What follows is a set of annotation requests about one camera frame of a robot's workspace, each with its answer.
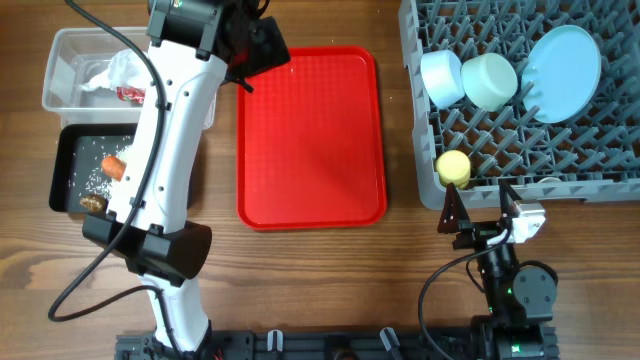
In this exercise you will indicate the brown food scrap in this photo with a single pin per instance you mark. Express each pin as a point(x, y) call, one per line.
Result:
point(94, 203)

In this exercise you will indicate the light blue bowl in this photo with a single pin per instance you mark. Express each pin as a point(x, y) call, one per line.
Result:
point(441, 74)

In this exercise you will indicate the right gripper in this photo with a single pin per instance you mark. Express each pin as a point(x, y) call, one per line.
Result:
point(475, 232)

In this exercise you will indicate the light blue plate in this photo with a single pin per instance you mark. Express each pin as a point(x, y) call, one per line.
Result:
point(561, 75)

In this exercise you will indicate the red candy wrapper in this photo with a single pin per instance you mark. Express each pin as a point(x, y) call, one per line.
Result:
point(131, 94)

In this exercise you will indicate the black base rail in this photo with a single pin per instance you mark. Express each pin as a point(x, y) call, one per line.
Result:
point(387, 343)

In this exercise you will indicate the orange carrot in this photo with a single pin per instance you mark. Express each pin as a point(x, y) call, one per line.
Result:
point(113, 167)

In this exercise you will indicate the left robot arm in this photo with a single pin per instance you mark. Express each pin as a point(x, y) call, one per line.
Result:
point(195, 47)

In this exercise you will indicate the yellow cup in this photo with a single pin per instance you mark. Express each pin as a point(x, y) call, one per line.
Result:
point(453, 167)

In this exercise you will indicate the clear plastic bin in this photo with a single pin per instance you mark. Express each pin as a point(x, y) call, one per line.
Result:
point(78, 54)

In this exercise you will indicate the white napkin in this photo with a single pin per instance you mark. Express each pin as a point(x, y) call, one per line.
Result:
point(125, 69)

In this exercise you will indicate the green bowl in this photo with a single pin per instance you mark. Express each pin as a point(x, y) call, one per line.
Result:
point(489, 81)

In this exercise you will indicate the white rice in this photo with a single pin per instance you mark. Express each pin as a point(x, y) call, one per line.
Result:
point(87, 176)

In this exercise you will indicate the red serving tray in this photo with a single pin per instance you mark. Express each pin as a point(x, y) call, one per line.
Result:
point(309, 143)

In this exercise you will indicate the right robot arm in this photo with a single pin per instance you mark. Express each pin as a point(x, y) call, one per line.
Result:
point(519, 294)

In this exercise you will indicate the black tray bin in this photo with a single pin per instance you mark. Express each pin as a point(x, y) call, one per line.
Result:
point(60, 199)

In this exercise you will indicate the grey dishwasher rack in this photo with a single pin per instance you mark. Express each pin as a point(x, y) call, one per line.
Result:
point(592, 156)

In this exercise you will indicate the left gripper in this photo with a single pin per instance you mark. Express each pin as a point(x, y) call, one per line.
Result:
point(270, 47)

